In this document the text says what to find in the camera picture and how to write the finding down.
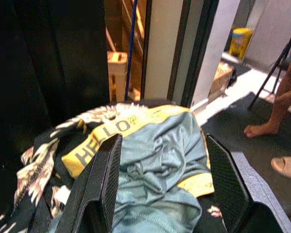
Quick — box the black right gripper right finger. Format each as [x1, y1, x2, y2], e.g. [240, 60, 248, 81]
[205, 133, 291, 233]

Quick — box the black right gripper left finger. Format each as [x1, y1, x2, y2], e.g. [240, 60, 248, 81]
[55, 133, 123, 233]

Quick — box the black white-print garment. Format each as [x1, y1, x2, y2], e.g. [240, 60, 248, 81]
[0, 101, 224, 233]

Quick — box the grey-blue shirt with yellow band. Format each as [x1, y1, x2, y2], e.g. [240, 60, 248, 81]
[61, 105, 215, 233]

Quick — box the person's bare leg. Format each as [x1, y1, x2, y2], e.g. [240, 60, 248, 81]
[243, 31, 291, 139]

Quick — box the black tripod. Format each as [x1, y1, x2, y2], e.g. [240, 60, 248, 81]
[247, 31, 291, 111]

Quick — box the brown cardboard box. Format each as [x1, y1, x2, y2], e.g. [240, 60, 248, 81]
[209, 61, 235, 98]

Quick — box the pale wooden crate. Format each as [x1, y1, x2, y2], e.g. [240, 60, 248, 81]
[107, 50, 129, 102]

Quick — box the black cabinet panel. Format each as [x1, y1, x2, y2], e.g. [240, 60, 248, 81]
[0, 0, 110, 219]

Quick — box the blue pole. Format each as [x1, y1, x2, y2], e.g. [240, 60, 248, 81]
[124, 0, 139, 101]

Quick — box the yellow plastic container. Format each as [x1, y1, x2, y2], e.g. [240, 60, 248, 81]
[228, 27, 254, 60]

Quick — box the wooden slat rack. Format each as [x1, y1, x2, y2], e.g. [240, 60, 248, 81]
[105, 0, 146, 101]

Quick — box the black door frame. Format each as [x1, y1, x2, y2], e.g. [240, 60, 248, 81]
[140, 0, 219, 108]

